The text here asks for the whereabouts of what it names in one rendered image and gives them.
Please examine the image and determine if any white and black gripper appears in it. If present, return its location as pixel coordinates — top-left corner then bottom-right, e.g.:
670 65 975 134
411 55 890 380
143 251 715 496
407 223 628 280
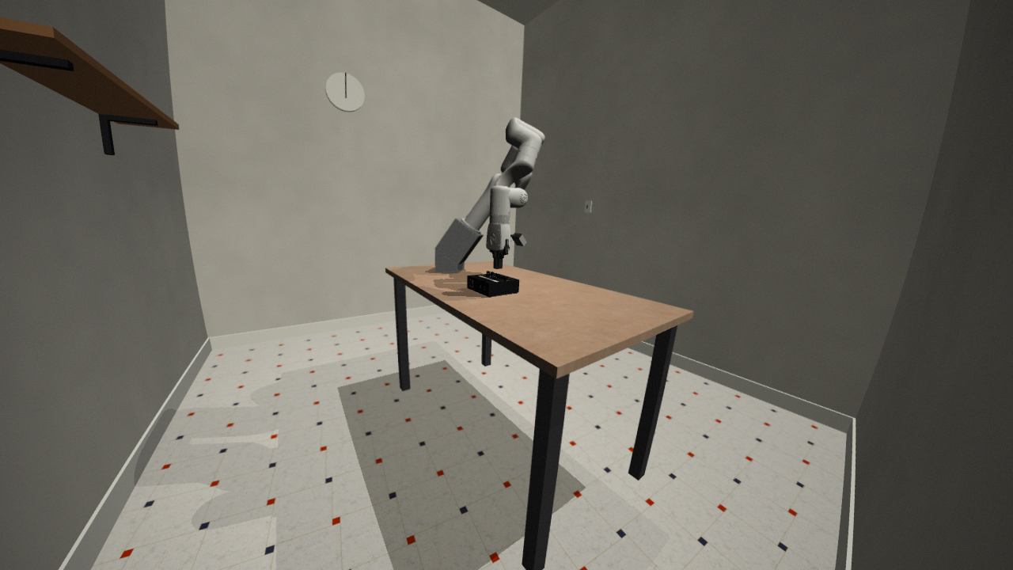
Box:
486 222 510 269

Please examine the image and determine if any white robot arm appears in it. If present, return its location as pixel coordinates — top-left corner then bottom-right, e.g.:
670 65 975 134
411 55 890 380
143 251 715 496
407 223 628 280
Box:
461 118 544 234

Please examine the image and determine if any black lighting desk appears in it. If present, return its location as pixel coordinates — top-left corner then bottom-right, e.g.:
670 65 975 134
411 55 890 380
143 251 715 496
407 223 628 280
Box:
467 271 519 297

